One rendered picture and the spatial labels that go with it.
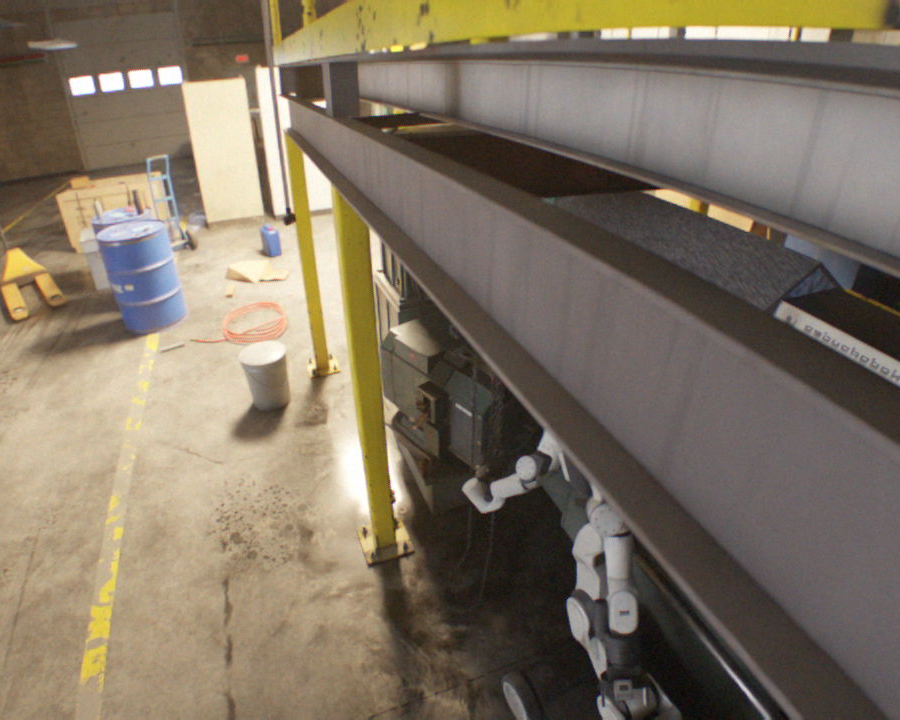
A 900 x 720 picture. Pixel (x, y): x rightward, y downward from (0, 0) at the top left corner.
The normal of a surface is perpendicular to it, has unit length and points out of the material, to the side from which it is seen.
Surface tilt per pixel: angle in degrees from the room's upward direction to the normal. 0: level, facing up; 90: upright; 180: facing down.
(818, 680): 0
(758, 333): 0
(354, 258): 90
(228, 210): 90
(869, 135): 90
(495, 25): 90
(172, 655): 0
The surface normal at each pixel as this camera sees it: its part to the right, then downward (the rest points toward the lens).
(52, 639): 0.00, -0.85
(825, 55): -0.93, 0.19
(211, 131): 0.37, 0.48
